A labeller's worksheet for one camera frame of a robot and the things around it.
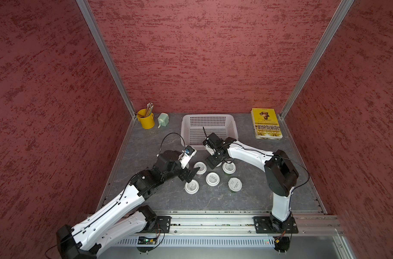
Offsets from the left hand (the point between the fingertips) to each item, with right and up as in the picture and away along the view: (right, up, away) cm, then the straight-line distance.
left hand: (189, 164), depth 73 cm
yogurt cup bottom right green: (+23, -12, +8) cm, 27 cm away
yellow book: (+51, +20, +37) cm, 66 cm away
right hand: (+14, -3, +18) cm, 23 cm away
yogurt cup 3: (+11, -10, +8) cm, 17 cm away
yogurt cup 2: (+21, -5, +13) cm, 25 cm away
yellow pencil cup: (-32, +21, +36) cm, 53 cm away
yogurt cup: (+6, -4, +12) cm, 14 cm away
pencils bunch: (-29, +30, +30) cm, 51 cm away
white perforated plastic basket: (-1, +13, +36) cm, 39 cm away
